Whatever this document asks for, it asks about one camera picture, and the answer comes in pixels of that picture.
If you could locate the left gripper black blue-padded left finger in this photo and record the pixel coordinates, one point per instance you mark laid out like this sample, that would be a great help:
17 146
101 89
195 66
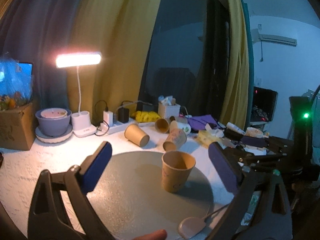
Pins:
48 218

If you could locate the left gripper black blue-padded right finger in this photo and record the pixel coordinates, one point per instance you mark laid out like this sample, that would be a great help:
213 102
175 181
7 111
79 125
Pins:
260 208

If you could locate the brown paper cup with print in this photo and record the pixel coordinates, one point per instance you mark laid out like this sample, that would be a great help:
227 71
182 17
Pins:
176 168

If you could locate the white floral paper cup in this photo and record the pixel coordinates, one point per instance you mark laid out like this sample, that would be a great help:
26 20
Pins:
180 125

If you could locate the pink patterned paper cup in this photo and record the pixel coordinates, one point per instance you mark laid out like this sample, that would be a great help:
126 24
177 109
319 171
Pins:
177 137

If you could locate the large brown paper cup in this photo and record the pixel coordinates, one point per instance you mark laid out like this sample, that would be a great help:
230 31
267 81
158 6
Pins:
136 135

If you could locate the fingertip at bottom edge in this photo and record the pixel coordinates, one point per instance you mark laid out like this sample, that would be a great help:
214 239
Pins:
156 235

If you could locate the pink spoon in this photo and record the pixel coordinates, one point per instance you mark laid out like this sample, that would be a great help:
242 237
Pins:
191 226

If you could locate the white cartoon mug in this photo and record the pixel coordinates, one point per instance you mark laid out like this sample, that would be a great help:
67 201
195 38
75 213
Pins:
254 132

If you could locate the white round plate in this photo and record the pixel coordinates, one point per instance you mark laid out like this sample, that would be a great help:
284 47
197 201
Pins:
55 139

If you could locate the round grey placemat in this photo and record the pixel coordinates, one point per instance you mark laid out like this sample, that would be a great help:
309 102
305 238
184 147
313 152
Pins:
130 200

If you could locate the yellow tissue pack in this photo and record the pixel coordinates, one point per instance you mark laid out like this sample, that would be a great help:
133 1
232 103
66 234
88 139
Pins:
205 138

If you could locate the purple bowl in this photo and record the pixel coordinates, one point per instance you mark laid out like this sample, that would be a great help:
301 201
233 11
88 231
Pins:
53 127

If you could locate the cardboard box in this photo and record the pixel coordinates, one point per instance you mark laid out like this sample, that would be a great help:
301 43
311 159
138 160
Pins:
18 128

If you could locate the white desk lamp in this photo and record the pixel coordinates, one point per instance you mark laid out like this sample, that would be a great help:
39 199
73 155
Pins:
81 122

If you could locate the purple cloth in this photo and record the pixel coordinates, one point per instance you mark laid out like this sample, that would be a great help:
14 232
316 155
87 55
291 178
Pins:
199 123

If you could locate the pink inner bowl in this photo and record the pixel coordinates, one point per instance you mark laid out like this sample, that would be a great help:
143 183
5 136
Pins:
53 113

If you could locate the dark monitor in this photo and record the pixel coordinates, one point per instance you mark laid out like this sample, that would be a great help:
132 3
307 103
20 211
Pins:
263 105

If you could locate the white power strip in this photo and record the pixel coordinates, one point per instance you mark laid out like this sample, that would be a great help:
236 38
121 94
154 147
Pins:
104 128

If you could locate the white charger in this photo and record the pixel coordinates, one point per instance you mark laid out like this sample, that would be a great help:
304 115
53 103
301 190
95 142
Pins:
108 118

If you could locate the black power adapter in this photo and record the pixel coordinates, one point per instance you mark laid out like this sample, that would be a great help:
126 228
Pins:
123 115

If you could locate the white woven basket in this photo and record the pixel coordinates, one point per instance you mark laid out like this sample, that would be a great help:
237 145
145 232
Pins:
166 111

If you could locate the yellow snack bag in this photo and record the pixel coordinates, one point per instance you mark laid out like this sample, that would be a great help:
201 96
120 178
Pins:
145 116

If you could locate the plastic bag with fruit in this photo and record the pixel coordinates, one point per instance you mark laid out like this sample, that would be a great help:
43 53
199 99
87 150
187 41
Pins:
16 83

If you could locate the air conditioner unit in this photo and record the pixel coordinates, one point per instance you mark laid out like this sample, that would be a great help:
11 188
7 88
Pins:
258 37

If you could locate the yellow curtain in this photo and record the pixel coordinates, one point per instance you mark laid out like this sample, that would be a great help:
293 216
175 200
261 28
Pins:
121 31

